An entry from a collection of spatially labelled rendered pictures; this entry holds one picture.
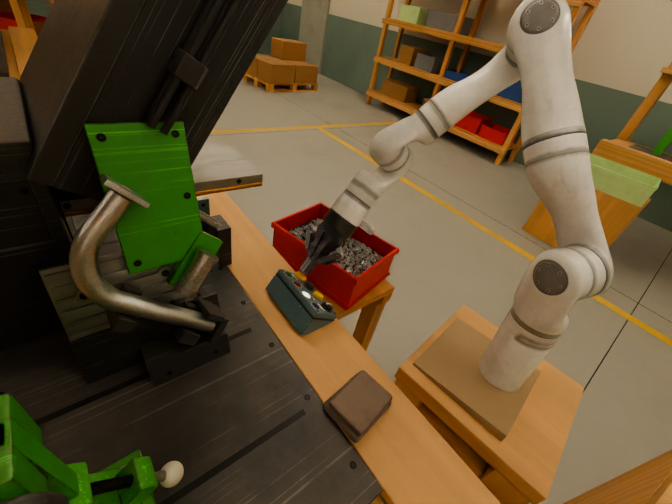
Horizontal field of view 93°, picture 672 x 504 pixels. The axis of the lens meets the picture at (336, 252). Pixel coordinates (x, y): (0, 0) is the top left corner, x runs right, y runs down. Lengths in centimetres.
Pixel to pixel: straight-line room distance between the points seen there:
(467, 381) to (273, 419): 42
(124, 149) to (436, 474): 65
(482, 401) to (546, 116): 54
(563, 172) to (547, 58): 18
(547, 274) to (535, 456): 35
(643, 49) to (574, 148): 508
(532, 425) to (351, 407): 40
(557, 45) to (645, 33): 505
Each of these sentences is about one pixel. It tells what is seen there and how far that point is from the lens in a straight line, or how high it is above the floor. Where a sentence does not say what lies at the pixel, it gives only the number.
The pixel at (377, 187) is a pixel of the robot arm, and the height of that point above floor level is 115.
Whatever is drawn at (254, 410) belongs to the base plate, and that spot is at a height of 90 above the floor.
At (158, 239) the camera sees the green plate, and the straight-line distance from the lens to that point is 55.
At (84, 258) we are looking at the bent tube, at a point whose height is 113.
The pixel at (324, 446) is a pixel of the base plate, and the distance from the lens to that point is 58.
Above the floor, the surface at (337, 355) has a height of 90.
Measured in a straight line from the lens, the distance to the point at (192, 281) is 56.
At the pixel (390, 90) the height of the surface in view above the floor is 38.
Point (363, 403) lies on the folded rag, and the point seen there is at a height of 93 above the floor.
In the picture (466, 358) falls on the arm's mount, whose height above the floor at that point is 87.
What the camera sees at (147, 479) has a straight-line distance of 48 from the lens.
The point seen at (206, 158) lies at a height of 113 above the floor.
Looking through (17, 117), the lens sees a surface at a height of 124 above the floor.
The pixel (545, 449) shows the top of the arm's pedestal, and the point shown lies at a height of 85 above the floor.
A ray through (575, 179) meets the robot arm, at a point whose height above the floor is 129.
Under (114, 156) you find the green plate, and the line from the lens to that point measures 52.
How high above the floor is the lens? 144
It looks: 37 degrees down
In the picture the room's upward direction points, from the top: 13 degrees clockwise
